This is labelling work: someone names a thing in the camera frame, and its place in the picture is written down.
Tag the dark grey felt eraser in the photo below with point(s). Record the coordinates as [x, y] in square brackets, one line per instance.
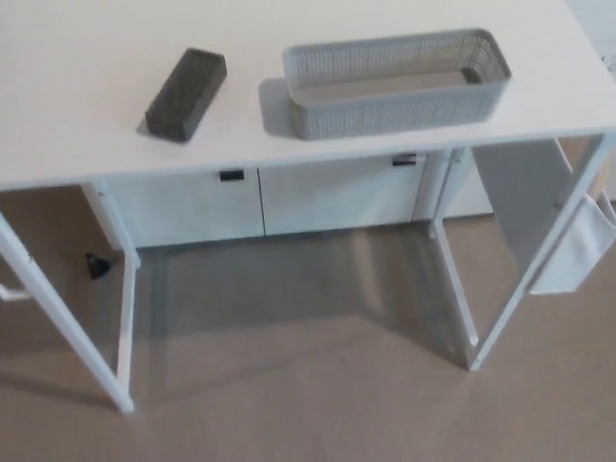
[185, 94]

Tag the grey perforated plastic basket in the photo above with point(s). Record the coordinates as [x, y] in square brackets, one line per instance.
[385, 113]

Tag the white desk with metal frame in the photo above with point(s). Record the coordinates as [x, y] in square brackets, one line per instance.
[96, 96]

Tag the black floor doorstop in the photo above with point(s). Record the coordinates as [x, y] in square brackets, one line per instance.
[98, 267]

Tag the white fabric side pocket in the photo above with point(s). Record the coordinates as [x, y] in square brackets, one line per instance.
[577, 250]

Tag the white cabinet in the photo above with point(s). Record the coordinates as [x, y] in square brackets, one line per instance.
[192, 212]

